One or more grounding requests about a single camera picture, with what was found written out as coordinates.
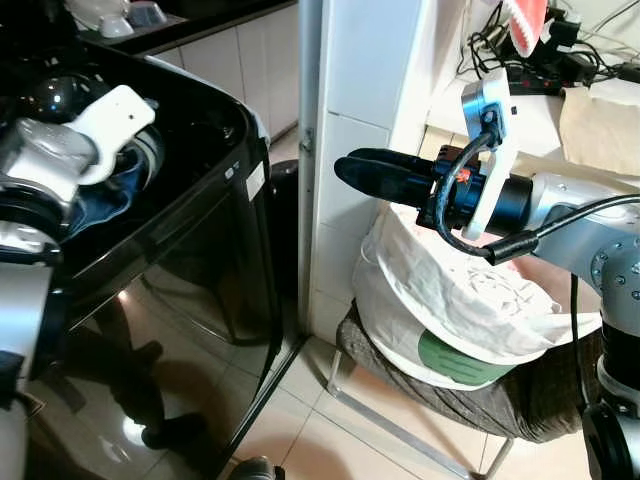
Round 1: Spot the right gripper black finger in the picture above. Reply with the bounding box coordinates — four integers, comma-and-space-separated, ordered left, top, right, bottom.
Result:
345, 176, 435, 206
334, 150, 437, 181

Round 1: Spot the dark blue garment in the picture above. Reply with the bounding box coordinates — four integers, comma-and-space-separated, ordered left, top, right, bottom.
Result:
65, 150, 151, 241

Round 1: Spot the black top-loading washing machine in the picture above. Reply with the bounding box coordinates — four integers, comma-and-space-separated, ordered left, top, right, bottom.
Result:
0, 35, 286, 480

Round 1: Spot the white laundry bag green patch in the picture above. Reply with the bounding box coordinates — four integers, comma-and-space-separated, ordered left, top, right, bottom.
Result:
353, 205, 601, 389

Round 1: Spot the beige folded cloth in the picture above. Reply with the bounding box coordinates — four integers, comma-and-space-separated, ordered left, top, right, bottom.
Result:
558, 85, 640, 178

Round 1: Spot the white cabinet black counter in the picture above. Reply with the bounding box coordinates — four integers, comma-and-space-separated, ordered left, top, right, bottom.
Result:
80, 0, 301, 141

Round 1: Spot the white bowl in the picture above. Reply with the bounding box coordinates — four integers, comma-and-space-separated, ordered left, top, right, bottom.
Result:
65, 0, 136, 39

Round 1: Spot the black power strip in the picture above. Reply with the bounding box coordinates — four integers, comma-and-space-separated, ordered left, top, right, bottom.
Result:
500, 50, 601, 96

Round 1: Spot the red white toothed clip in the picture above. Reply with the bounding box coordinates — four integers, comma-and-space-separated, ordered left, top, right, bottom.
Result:
500, 0, 549, 58

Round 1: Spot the grey cushioned metal stool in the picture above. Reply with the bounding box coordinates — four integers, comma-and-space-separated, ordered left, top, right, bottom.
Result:
325, 305, 606, 480

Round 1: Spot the grey robot foot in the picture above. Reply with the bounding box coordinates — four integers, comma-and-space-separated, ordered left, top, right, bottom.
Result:
228, 455, 286, 480

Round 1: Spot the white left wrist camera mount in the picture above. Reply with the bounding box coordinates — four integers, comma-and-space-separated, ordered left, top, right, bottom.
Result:
68, 85, 158, 186

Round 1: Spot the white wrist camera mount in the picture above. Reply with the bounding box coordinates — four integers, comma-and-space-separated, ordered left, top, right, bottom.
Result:
460, 68, 523, 241
68, 85, 158, 186

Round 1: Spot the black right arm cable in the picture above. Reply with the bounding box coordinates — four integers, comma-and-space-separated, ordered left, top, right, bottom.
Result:
435, 128, 640, 266

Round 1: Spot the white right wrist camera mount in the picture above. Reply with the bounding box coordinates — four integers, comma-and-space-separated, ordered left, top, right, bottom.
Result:
460, 68, 523, 241

